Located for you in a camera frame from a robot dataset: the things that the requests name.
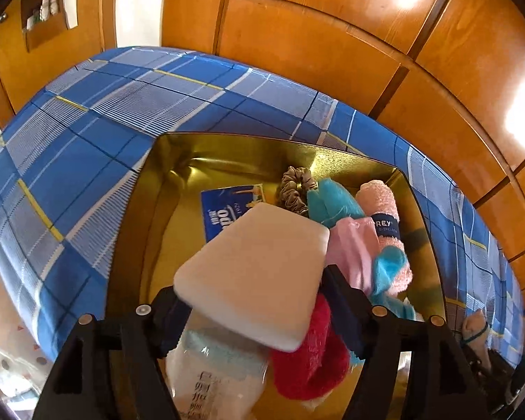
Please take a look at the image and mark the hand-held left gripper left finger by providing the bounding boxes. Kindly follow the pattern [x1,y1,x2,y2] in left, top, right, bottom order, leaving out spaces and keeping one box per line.
[30,286,193,420]

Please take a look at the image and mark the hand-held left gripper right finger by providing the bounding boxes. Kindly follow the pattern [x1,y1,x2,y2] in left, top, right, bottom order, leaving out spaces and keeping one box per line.
[319,265,493,420]

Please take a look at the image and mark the red fluffy sponge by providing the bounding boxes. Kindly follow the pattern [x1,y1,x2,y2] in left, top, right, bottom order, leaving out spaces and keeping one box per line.
[271,293,351,401]

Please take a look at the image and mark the white wet wipe packet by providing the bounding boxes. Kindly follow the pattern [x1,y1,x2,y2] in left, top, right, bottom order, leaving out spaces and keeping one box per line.
[165,310,272,420]

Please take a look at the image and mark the white sponge block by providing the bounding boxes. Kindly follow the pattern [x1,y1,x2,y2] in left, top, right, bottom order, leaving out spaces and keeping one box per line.
[174,202,331,353]

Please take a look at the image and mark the gold-lined maroon box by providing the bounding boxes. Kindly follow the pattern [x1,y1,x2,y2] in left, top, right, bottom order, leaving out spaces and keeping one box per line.
[97,131,448,420]

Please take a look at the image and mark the light blue fluffy sock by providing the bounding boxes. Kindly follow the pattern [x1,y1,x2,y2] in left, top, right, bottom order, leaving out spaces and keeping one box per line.
[306,178,366,228]

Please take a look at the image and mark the blue tissue pack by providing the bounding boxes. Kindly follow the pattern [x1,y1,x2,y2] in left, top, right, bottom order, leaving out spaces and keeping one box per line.
[200,184,267,243]

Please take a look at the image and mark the pink towel with blue band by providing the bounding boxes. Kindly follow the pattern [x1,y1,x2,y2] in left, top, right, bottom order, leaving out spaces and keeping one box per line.
[356,179,414,294]

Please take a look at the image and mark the beige satin scrunchie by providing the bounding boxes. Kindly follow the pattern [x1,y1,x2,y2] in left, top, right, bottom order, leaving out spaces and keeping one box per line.
[281,166,319,217]

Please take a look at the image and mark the blue plaid bed sheet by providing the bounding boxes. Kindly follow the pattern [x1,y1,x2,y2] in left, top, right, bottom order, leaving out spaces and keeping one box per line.
[0,46,525,372]

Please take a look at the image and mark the wooden wardrobe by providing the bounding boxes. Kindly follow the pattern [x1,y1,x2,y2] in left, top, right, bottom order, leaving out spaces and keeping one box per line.
[160,0,525,311]

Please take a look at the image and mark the wooden wall shelf niche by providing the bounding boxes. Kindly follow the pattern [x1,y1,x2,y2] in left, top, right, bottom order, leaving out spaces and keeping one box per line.
[20,0,79,53]

